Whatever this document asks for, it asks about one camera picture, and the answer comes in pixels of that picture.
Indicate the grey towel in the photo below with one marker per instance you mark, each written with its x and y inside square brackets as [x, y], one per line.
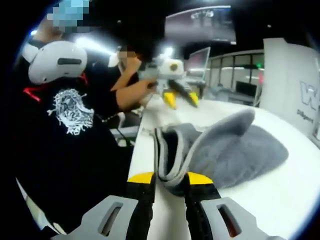
[237, 155]

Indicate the glass partition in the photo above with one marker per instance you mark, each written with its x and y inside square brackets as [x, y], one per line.
[240, 67]

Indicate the white worn device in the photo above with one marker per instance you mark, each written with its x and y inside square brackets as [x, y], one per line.
[55, 62]

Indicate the ceiling projection screen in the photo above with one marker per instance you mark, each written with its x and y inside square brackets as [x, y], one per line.
[200, 25]

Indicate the person's left hand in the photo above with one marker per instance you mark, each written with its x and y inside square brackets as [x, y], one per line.
[147, 90]

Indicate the computer monitor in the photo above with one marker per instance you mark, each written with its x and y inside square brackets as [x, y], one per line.
[200, 62]

